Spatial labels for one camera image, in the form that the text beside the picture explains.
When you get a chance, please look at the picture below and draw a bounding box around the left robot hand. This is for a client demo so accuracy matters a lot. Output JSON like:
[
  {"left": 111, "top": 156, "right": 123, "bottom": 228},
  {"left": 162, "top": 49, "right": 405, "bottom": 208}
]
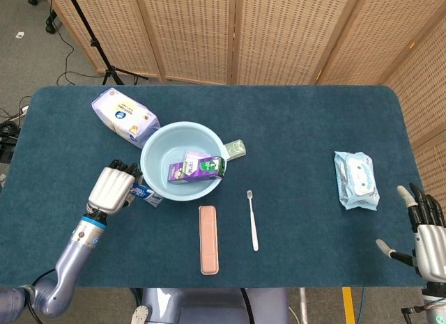
[{"left": 86, "top": 159, "right": 144, "bottom": 215}]

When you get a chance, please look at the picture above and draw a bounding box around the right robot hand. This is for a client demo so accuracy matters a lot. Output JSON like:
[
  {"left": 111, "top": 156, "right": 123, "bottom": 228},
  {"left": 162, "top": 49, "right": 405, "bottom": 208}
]
[{"left": 375, "top": 183, "right": 446, "bottom": 283}]

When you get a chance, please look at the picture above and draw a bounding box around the blue Crest toothpaste tube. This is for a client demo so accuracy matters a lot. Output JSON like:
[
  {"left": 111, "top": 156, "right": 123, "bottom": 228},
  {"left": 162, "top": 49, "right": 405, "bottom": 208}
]
[{"left": 128, "top": 179, "right": 164, "bottom": 209}]

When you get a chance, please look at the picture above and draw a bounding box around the purple toothpaste box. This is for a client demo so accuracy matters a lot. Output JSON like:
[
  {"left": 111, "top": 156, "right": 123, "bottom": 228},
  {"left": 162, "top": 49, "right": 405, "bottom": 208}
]
[{"left": 167, "top": 155, "right": 226, "bottom": 184}]

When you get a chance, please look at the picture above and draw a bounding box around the small purple soap pack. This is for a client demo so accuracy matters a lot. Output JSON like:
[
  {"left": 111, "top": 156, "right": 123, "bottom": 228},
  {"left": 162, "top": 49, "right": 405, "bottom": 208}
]
[{"left": 183, "top": 149, "right": 212, "bottom": 164}]

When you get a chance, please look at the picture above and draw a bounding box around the light blue plastic basin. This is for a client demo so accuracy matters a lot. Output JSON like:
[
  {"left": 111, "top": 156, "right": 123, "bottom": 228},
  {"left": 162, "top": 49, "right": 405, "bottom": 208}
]
[{"left": 139, "top": 121, "right": 228, "bottom": 202}]

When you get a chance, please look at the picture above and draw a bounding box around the green soap box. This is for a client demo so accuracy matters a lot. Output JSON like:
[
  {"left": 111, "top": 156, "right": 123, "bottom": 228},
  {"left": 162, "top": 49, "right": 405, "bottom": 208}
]
[{"left": 224, "top": 138, "right": 247, "bottom": 161}]

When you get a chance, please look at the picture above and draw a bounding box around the purple facial tissue pack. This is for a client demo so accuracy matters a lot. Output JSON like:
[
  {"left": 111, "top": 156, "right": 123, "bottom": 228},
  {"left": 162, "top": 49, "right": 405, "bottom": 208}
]
[{"left": 91, "top": 87, "right": 162, "bottom": 150}]

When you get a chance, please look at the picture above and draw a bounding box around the light blue wet wipes pack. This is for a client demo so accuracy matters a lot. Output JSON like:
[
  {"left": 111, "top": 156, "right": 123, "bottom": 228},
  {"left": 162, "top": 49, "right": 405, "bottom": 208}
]
[{"left": 333, "top": 151, "right": 380, "bottom": 211}]

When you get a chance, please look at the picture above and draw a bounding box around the yellow floor tape strip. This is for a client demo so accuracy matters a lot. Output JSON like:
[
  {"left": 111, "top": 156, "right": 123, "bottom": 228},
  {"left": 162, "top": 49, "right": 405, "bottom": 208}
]
[{"left": 342, "top": 287, "right": 356, "bottom": 324}]

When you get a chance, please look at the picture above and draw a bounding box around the pink toothbrush case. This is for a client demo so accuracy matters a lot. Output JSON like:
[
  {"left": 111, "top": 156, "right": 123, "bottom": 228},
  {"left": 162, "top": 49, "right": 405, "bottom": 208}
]
[{"left": 198, "top": 205, "right": 220, "bottom": 276}]

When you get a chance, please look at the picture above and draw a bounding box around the black tripod stand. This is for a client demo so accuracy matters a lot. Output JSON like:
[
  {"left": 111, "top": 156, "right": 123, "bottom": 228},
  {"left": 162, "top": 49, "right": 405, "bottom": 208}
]
[{"left": 64, "top": 0, "right": 149, "bottom": 86}]

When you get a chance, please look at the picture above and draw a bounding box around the white table leg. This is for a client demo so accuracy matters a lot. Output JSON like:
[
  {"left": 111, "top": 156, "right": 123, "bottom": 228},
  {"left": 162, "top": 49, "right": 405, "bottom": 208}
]
[{"left": 298, "top": 288, "right": 308, "bottom": 324}]

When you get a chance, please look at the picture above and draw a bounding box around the white toothbrush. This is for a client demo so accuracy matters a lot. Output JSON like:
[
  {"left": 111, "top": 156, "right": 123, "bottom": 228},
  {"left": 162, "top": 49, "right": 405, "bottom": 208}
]
[{"left": 246, "top": 190, "right": 259, "bottom": 252}]

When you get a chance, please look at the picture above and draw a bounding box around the grey-blue robot torso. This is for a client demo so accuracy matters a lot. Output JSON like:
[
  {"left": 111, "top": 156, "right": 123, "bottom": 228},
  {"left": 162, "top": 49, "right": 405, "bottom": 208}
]
[{"left": 130, "top": 287, "right": 290, "bottom": 324}]

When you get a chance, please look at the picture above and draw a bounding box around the black office chair base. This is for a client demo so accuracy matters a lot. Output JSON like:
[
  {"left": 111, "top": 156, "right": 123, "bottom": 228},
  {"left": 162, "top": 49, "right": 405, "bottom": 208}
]
[{"left": 26, "top": 0, "right": 59, "bottom": 35}]

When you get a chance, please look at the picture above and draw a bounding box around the teal table mat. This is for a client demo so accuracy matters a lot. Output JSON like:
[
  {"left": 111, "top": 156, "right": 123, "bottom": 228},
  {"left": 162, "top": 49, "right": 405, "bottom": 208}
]
[{"left": 0, "top": 85, "right": 437, "bottom": 289}]

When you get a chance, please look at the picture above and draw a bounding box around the black floor cable bundle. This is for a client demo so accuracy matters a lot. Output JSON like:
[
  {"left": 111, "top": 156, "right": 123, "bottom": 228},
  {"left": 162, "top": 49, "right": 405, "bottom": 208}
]
[{"left": 0, "top": 95, "right": 32, "bottom": 164}]

